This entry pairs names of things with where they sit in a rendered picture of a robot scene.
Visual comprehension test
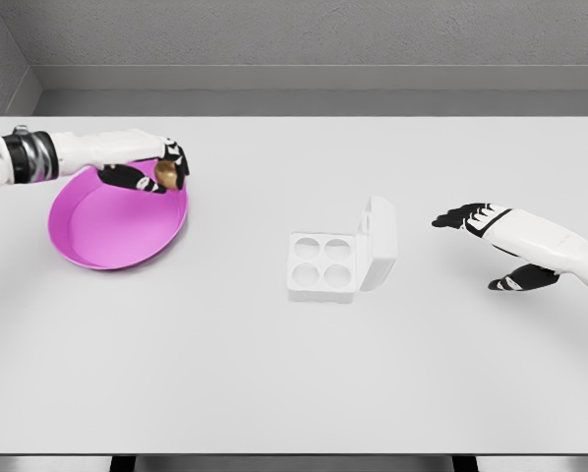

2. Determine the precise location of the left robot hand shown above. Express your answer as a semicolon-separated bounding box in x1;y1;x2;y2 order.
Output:
89;128;193;196

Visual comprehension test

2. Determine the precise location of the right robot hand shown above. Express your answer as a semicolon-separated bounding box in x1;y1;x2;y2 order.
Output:
431;203;579;293

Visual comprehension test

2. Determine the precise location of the brown egg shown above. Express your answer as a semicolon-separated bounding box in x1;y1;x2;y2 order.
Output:
153;158;182;192

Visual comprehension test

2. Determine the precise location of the white egg box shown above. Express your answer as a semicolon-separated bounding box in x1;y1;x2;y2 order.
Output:
286;195;399;305

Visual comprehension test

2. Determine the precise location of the pink round plate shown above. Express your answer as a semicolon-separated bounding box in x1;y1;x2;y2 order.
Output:
47;163;191;271

